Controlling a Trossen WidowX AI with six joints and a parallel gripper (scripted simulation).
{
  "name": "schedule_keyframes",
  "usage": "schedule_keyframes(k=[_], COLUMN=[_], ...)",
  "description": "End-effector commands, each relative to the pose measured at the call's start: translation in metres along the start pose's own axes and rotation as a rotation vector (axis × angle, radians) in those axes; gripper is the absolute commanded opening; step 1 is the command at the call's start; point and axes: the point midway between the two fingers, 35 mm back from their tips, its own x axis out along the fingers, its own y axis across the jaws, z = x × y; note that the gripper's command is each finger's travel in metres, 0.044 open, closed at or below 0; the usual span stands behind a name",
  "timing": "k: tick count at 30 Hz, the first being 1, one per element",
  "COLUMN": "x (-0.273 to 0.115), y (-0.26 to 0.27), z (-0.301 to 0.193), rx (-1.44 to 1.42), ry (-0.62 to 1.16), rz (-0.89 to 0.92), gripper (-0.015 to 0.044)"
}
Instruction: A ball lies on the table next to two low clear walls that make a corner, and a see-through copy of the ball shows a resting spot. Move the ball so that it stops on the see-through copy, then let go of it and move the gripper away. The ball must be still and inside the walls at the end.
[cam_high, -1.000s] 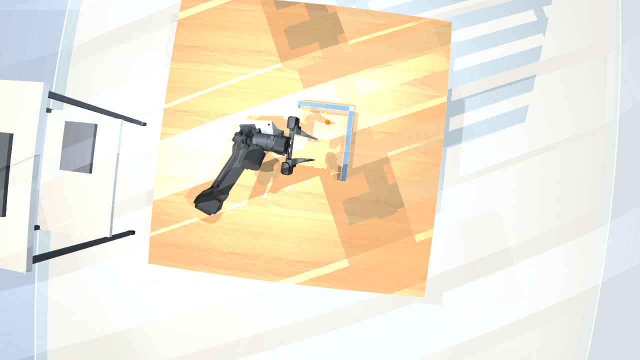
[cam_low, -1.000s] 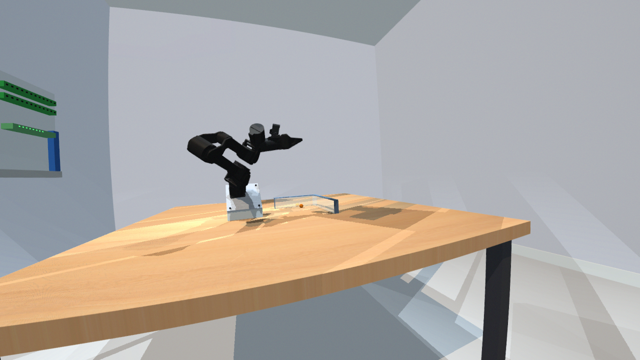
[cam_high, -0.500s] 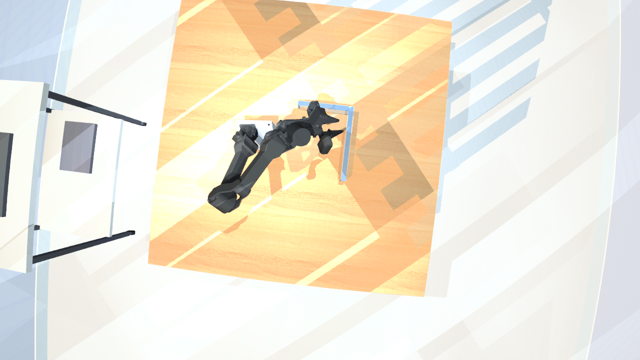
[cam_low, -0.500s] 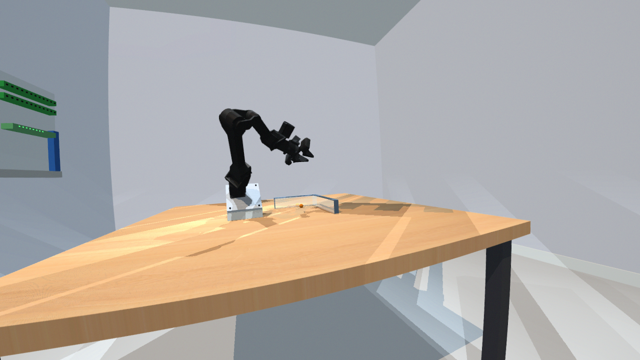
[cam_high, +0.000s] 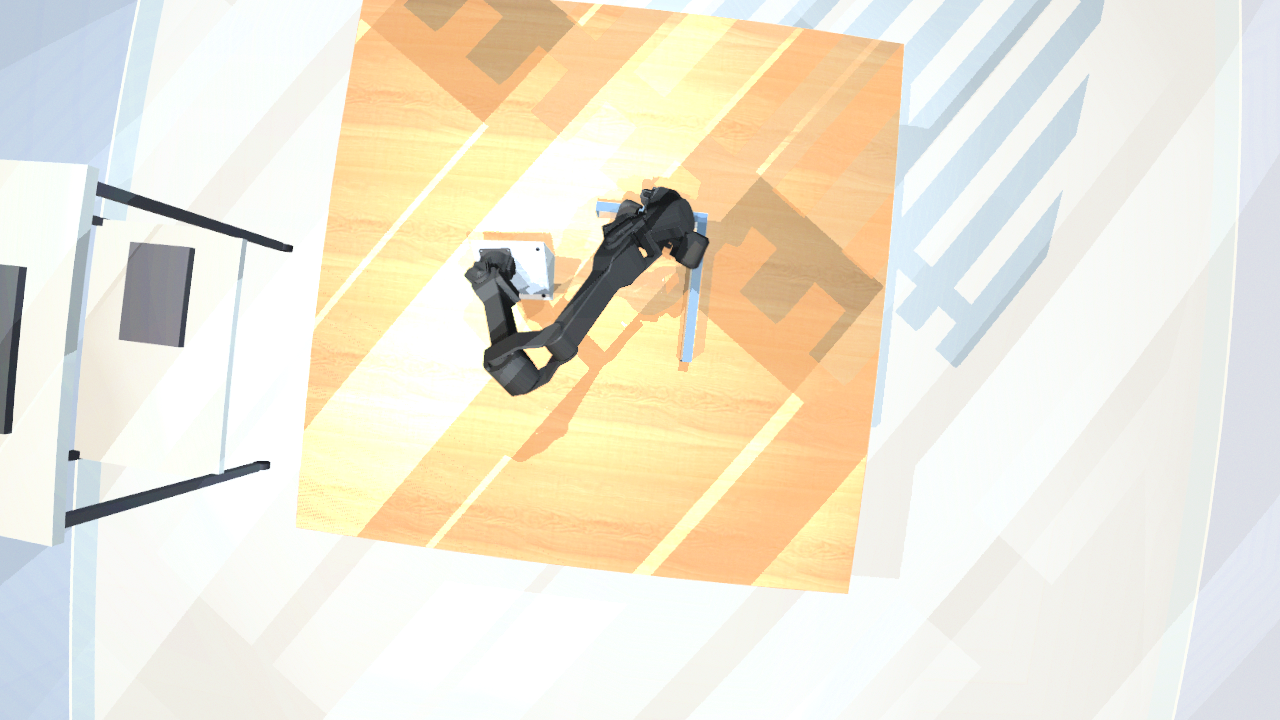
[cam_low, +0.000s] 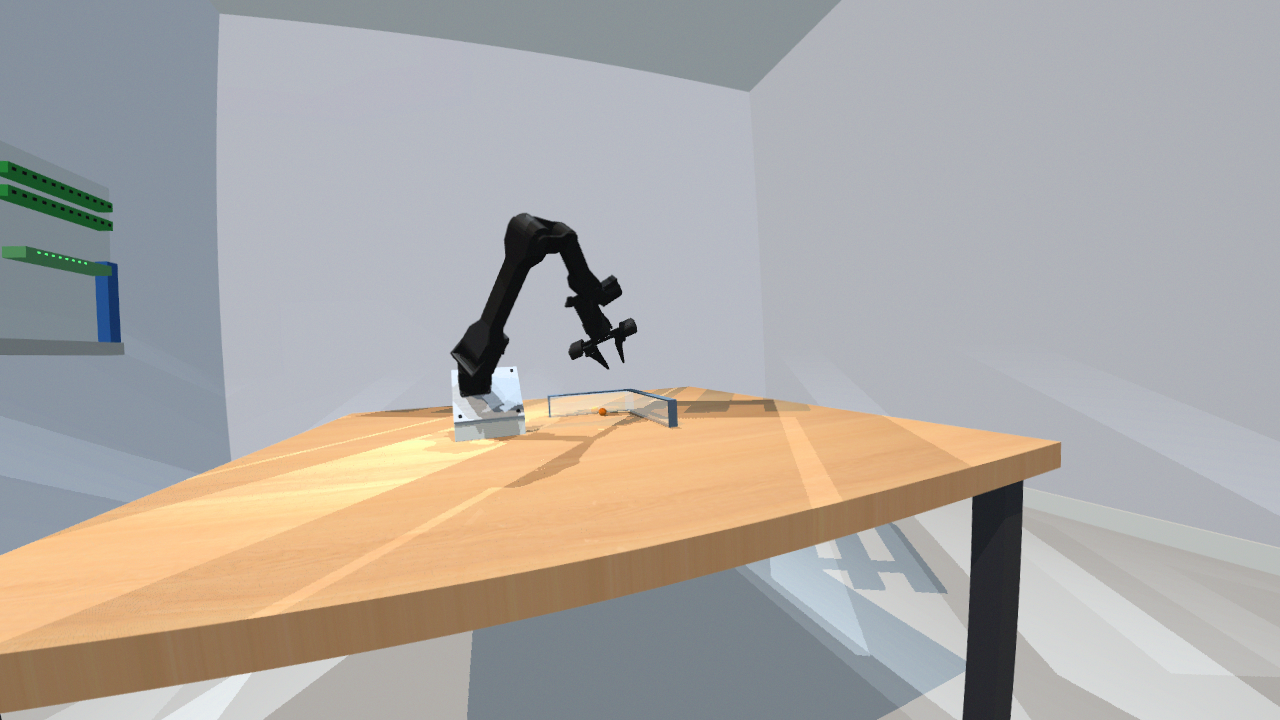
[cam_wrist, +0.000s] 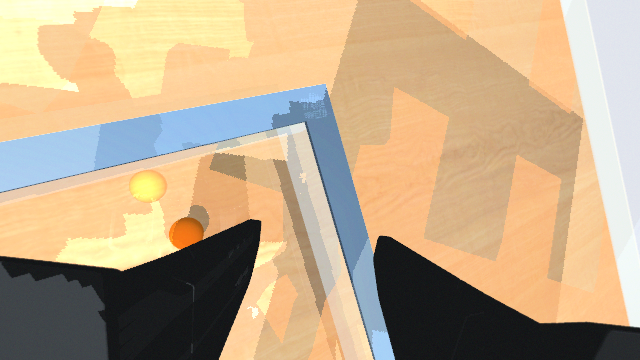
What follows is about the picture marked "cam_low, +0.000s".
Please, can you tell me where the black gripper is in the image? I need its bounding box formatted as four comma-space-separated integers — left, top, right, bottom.
568, 310, 637, 370

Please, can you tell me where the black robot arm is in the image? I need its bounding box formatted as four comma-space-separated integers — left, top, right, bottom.
451, 213, 622, 397

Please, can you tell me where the clear blue l-shaped wall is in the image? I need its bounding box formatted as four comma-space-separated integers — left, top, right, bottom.
547, 389, 678, 428

